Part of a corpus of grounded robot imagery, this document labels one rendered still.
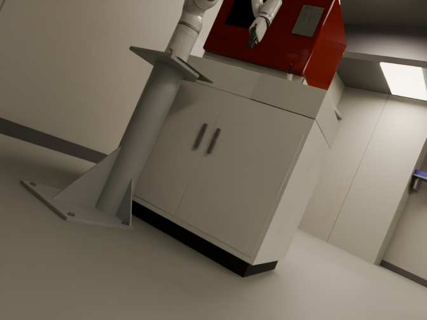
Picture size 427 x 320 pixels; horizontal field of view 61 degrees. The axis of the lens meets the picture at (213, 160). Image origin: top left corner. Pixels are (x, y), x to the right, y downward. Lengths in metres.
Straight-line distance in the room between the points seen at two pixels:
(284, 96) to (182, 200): 0.74
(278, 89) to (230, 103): 0.26
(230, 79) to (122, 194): 0.82
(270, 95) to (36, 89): 2.17
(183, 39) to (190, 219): 0.90
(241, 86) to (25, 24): 1.99
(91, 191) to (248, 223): 0.76
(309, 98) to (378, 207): 5.72
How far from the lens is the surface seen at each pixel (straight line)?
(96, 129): 3.77
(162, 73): 1.84
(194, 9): 2.03
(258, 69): 2.66
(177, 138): 1.99
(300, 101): 1.81
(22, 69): 3.37
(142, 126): 1.81
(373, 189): 7.48
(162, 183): 1.98
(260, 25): 2.08
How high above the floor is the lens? 0.41
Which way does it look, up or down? 1 degrees up
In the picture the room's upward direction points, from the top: 23 degrees clockwise
